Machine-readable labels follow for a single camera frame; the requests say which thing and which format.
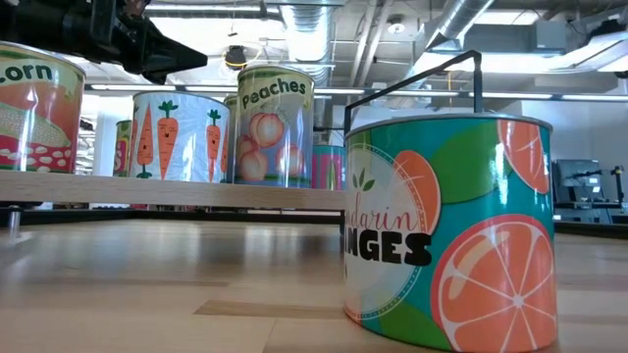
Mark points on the white carrot print can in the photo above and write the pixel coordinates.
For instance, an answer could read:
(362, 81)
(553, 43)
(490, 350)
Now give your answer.
(181, 142)

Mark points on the green polka dot can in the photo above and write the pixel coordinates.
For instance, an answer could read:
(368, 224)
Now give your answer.
(122, 147)

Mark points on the tall corn can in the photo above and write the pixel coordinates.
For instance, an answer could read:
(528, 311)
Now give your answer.
(39, 113)

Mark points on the small teal pink corn can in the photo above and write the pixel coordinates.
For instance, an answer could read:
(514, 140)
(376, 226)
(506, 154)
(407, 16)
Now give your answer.
(329, 169)

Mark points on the mandarin oranges can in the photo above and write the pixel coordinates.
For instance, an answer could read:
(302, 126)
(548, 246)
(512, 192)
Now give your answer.
(466, 245)

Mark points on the wooden shelf board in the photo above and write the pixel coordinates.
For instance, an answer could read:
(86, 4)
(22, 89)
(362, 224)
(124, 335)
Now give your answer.
(172, 191)

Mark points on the silver shelf foot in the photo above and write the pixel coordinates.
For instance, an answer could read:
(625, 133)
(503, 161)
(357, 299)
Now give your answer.
(15, 220)

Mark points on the white column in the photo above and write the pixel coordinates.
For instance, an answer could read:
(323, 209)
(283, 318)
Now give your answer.
(105, 142)

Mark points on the round ceiling sensor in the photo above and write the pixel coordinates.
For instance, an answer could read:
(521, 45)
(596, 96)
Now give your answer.
(396, 27)

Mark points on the background robot workstation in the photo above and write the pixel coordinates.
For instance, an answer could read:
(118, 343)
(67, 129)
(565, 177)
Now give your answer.
(579, 181)

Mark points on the black overhead camera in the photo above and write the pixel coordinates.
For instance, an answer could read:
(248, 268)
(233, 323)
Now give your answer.
(235, 56)

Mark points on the large silver ceiling duct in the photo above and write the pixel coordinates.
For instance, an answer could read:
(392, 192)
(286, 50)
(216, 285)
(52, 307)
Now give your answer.
(309, 39)

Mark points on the slanted silver ceiling duct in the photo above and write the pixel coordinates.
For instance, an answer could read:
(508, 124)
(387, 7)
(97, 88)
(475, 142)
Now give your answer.
(461, 17)

